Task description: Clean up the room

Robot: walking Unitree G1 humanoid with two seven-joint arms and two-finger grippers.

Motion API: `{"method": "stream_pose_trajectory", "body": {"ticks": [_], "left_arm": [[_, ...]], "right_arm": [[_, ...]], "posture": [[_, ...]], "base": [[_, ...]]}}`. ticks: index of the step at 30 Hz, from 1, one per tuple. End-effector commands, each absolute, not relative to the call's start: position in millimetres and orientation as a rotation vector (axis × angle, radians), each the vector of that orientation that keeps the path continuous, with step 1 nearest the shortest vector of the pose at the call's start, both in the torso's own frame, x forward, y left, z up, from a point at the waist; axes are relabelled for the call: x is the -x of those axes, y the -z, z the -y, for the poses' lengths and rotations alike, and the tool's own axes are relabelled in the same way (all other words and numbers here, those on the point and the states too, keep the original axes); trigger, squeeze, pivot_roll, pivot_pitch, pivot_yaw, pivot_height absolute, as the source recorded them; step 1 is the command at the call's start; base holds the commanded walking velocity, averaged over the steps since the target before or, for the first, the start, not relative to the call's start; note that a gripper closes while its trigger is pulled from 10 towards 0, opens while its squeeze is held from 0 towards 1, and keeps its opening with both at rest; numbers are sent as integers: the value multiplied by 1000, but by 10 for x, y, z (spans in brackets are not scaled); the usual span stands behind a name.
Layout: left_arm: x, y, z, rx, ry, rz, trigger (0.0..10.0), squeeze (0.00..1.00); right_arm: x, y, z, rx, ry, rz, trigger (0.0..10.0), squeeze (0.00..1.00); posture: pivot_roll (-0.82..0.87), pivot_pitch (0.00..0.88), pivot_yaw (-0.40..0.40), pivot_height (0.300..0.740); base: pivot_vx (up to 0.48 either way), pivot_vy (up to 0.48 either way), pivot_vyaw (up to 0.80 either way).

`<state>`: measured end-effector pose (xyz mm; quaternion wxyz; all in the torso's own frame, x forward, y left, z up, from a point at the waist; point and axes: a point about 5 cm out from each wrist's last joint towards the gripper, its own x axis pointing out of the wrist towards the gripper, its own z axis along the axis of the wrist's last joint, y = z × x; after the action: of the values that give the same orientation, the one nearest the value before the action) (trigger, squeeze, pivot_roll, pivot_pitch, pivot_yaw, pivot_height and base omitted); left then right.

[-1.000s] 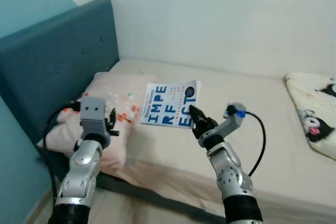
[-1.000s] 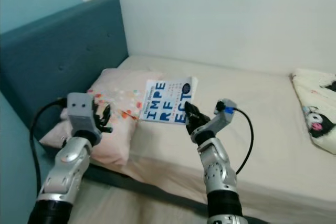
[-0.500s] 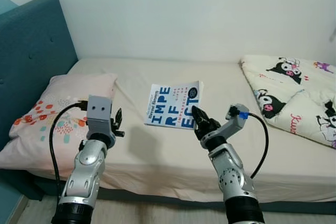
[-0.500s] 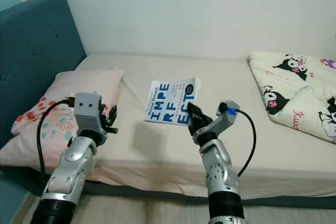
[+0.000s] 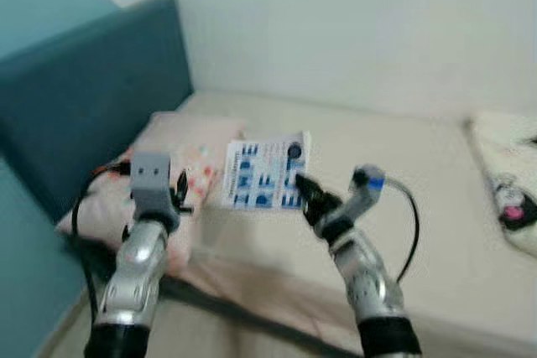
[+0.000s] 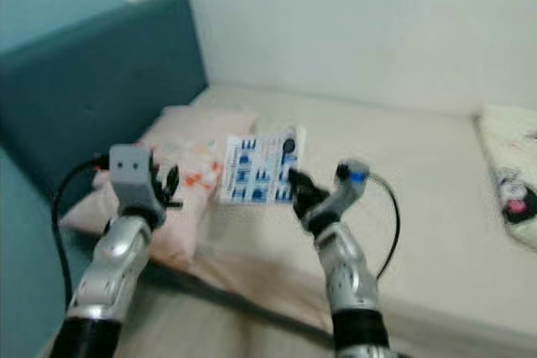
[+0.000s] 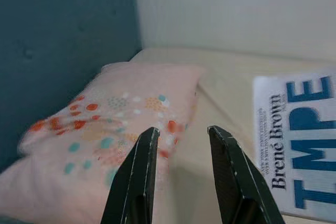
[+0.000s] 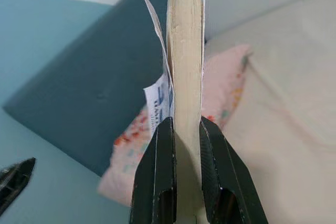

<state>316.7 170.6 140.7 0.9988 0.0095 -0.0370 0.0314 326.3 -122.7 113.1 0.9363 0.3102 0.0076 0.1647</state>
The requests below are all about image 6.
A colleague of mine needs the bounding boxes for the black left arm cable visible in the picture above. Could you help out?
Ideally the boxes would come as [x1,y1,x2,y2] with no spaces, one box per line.
[50,155,114,309]

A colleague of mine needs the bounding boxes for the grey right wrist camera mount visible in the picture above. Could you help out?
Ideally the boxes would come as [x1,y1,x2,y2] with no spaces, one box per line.
[331,159,372,216]

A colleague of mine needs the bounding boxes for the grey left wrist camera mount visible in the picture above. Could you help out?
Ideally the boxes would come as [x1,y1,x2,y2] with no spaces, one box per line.
[107,144,156,208]

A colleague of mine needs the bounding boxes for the white book blue letters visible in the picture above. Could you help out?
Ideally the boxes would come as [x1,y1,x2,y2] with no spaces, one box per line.
[218,127,307,206]

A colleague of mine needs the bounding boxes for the bed with cream sheet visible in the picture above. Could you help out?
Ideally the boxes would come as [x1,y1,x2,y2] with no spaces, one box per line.
[63,83,537,350]

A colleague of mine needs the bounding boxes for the cream cartoon print quilt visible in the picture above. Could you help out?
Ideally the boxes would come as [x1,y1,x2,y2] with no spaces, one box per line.
[474,104,537,252]

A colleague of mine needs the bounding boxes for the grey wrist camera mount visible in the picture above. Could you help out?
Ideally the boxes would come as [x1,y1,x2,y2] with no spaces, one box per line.
[107,144,156,208]
[331,159,372,216]

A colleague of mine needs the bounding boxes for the pink patterned pillow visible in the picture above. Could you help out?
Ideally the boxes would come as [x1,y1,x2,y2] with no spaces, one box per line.
[60,105,261,271]

